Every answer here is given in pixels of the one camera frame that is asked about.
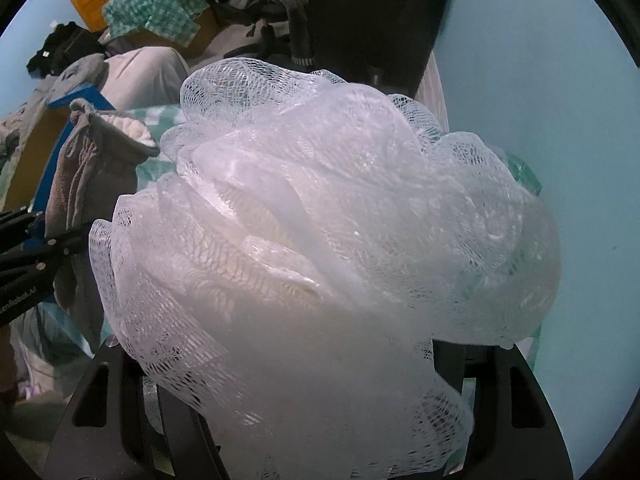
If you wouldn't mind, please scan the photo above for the beige mattress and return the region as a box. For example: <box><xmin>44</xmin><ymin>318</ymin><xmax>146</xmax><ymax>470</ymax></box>
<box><xmin>415</xmin><ymin>55</ymin><xmax>449</xmax><ymax>133</ymax></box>

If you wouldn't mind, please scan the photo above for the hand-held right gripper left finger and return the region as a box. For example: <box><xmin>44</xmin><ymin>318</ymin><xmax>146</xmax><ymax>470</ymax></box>
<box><xmin>42</xmin><ymin>337</ymin><xmax>223</xmax><ymax>480</ymax></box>

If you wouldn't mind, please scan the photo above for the grey duvet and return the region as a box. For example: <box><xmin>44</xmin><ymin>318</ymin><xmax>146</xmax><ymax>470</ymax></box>
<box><xmin>0</xmin><ymin>55</ymin><xmax>106</xmax><ymax>171</ymax></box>

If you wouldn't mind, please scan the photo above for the grey sheeted bed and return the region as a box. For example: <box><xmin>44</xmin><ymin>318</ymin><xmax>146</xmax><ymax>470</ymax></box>
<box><xmin>100</xmin><ymin>46</ymin><xmax>191</xmax><ymax>111</ymax></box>

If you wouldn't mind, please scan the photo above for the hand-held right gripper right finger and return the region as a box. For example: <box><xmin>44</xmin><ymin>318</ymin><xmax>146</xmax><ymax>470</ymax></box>
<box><xmin>432</xmin><ymin>337</ymin><xmax>573</xmax><ymax>480</ymax></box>

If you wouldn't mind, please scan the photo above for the green checkered cloth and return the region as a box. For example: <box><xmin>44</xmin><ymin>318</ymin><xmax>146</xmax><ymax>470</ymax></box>
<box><xmin>117</xmin><ymin>104</ymin><xmax>546</xmax><ymax>356</ymax></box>
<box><xmin>102</xmin><ymin>0</ymin><xmax>211</xmax><ymax>48</ymax></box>

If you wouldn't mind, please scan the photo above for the taupe fleece-lined sock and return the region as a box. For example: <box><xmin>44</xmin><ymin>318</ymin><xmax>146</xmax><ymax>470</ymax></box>
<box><xmin>44</xmin><ymin>99</ymin><xmax>161</xmax><ymax>356</ymax></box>

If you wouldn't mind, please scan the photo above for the dark grey jacket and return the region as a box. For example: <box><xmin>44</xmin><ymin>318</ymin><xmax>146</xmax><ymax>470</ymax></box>
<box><xmin>205</xmin><ymin>0</ymin><xmax>313</xmax><ymax>68</ymax></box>

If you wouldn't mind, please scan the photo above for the brown cardboard box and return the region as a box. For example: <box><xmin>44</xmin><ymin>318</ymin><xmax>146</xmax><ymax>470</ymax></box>
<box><xmin>132</xmin><ymin>7</ymin><xmax>218</xmax><ymax>58</ymax></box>

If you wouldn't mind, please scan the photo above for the black wardrobe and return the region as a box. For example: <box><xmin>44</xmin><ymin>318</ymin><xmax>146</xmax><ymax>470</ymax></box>
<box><xmin>302</xmin><ymin>0</ymin><xmax>468</xmax><ymax>98</ymax></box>

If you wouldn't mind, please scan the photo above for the blue cardboard box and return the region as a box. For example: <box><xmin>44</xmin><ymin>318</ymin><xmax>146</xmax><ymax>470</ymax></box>
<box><xmin>2</xmin><ymin>85</ymin><xmax>116</xmax><ymax>261</ymax></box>

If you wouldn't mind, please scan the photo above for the white mesh bath sponge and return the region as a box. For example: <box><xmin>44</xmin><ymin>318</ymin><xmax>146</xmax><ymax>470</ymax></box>
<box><xmin>89</xmin><ymin>57</ymin><xmax>562</xmax><ymax>480</ymax></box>

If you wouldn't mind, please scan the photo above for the black bag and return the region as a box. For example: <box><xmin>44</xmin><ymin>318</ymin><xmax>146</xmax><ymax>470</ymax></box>
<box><xmin>26</xmin><ymin>22</ymin><xmax>108</xmax><ymax>76</ymax></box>

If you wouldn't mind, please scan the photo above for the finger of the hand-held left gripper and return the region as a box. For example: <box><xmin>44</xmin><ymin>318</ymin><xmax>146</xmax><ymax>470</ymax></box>
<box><xmin>0</xmin><ymin>209</ymin><xmax>47</xmax><ymax>242</ymax></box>
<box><xmin>0</xmin><ymin>220</ymin><xmax>97</xmax><ymax>287</ymax></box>

